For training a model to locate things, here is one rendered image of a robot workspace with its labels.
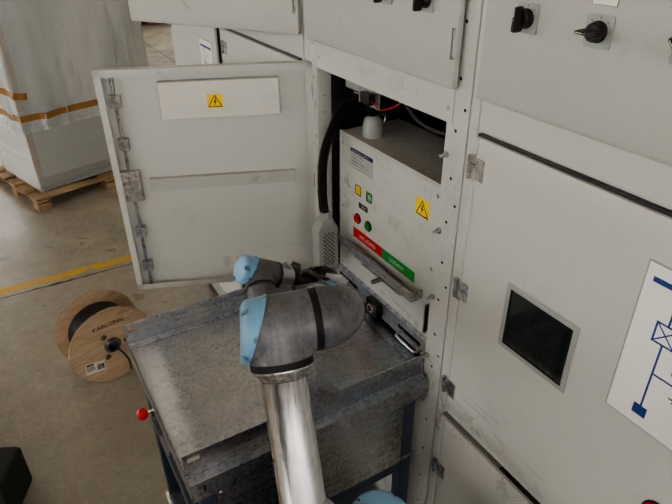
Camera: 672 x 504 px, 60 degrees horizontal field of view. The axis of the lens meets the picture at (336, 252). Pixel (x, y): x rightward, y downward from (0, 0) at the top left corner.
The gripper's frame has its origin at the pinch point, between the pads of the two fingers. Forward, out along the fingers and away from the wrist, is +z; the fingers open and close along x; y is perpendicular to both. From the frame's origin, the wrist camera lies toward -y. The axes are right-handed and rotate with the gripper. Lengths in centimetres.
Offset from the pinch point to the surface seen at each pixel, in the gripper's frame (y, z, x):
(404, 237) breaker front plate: 9.6, 4.7, 22.0
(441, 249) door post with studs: 29.7, -3.0, 26.5
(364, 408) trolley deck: 30.1, -0.8, -19.9
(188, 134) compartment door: -51, -38, 19
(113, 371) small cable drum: -117, -1, -113
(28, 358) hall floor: -155, -29, -134
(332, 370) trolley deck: 13.0, -0.3, -20.1
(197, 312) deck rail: -28.4, -23.5, -29.6
